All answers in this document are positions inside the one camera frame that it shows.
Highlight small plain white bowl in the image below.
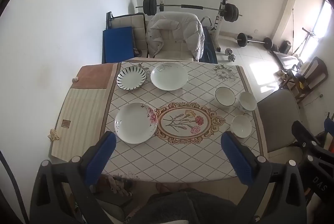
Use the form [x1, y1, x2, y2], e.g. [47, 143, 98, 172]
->
[231, 115, 252, 138]

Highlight white bowl black rim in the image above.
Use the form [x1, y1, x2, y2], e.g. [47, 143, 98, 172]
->
[215, 87, 236, 106]

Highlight long barbell black plates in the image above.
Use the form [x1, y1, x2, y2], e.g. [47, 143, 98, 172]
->
[136, 0, 242, 23]

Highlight dark wooden chair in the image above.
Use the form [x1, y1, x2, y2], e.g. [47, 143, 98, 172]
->
[295, 56, 329, 91]

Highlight short barbell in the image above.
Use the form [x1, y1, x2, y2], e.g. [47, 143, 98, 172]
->
[234, 33, 273, 51]

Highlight metal stand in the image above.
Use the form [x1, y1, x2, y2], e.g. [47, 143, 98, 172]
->
[292, 28, 318, 56]

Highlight window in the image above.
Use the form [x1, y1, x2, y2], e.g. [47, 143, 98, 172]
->
[312, 0, 334, 40]

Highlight blue weight bench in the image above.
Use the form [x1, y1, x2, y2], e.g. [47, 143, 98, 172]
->
[200, 27, 218, 64]

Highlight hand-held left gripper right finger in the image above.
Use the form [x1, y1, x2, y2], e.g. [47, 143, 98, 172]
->
[221, 131, 307, 224]

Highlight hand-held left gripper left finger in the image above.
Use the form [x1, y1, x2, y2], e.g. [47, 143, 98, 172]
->
[30, 131, 117, 224]

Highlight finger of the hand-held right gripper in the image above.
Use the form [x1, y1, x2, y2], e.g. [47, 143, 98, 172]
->
[291, 121, 324, 154]
[324, 113, 334, 145]

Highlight beige brown striped table cover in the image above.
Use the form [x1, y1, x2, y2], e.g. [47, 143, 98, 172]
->
[50, 63, 122, 163]

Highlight blue leaf pattern plate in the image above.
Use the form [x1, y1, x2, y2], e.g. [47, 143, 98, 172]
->
[116, 66, 147, 90]

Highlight beige padded chair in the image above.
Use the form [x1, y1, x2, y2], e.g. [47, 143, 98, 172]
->
[154, 30, 195, 61]
[109, 13, 148, 59]

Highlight white bowl blue print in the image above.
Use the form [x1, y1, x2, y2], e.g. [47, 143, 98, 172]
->
[237, 92, 257, 112]

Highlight blue folded mat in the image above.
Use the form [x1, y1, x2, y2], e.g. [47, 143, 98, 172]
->
[102, 27, 136, 64]

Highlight large plain white plate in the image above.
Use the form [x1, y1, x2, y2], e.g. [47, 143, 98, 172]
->
[150, 62, 188, 90]

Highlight white work gloves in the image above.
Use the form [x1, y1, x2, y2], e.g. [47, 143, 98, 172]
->
[108, 175, 134, 197]

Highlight grey cushioned chair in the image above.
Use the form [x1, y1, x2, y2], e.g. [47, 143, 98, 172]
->
[257, 89, 304, 155]

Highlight white plate pink floral print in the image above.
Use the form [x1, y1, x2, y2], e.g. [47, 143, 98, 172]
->
[114, 102, 158, 144]

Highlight crumpled beige cloth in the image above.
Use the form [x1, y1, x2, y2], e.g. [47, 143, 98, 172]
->
[47, 129, 61, 141]

